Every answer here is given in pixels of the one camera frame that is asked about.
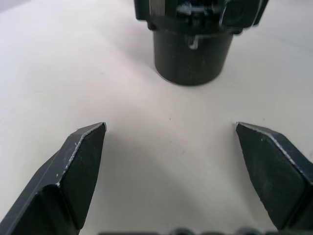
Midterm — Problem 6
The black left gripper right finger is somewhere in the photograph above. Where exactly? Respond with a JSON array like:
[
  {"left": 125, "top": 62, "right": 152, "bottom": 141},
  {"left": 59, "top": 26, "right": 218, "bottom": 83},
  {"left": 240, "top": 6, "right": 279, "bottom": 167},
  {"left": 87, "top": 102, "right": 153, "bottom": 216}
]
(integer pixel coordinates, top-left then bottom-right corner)
[{"left": 235, "top": 121, "right": 313, "bottom": 232}]

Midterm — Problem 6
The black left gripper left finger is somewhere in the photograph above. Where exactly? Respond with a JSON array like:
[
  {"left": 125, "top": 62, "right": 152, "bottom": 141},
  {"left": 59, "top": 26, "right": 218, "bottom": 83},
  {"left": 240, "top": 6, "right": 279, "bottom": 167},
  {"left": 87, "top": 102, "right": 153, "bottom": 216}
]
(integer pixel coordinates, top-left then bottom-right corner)
[{"left": 0, "top": 122, "right": 107, "bottom": 235}]

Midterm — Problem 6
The black spare gripper body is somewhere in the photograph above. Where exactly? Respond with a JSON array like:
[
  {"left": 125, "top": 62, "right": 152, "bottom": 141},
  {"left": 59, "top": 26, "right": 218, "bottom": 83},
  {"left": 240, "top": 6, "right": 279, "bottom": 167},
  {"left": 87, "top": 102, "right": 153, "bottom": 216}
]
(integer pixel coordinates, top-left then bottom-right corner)
[{"left": 133, "top": 0, "right": 269, "bottom": 86}]

